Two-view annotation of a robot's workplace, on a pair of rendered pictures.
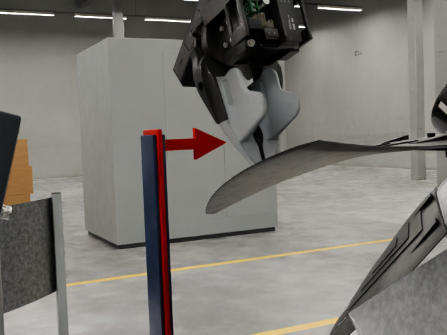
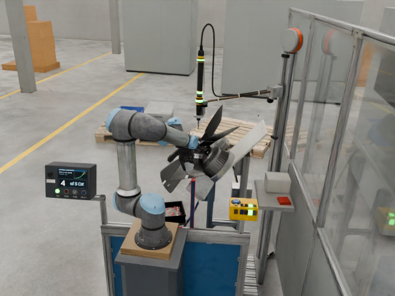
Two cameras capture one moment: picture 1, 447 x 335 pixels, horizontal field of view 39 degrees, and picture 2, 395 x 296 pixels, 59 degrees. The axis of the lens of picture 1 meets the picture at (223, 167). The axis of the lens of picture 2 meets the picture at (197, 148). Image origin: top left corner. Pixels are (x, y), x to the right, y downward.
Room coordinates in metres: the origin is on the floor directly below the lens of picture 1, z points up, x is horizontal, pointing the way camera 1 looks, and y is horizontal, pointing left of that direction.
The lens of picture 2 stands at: (-0.55, 1.46, 2.19)
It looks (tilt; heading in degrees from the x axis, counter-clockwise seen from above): 25 degrees down; 305
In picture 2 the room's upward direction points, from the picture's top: 2 degrees clockwise
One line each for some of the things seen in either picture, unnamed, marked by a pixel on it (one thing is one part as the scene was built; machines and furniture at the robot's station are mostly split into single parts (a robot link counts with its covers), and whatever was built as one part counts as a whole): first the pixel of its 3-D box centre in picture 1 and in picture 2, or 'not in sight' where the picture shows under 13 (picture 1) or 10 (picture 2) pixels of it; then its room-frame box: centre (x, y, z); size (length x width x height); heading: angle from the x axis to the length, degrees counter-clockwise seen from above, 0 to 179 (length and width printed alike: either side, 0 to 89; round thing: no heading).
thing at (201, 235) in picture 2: not in sight; (174, 233); (0.54, 0.11, 0.82); 0.90 x 0.04 x 0.08; 32
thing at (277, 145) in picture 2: not in sight; (273, 168); (0.37, -0.91, 0.90); 0.08 x 0.06 x 1.80; 157
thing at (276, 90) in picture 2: not in sight; (275, 90); (0.41, -0.82, 1.54); 0.10 x 0.07 x 0.09; 67
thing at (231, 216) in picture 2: not in sight; (243, 209); (0.21, -0.10, 1.02); 0.16 x 0.10 x 0.11; 32
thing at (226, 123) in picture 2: not in sight; (234, 134); (1.95, -3.11, 0.07); 1.20 x 1.00 x 0.15; 10
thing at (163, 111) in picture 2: not in sight; (160, 117); (2.93, -2.45, 0.31); 0.60 x 0.42 x 0.33; 123
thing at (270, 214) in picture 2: not in sight; (265, 242); (0.24, -0.63, 0.42); 0.04 x 0.04 x 0.83; 32
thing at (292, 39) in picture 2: not in sight; (291, 40); (0.37, -0.91, 1.88); 0.16 x 0.07 x 0.16; 157
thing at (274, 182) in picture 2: not in sight; (277, 181); (0.26, -0.71, 0.92); 0.17 x 0.16 x 0.11; 32
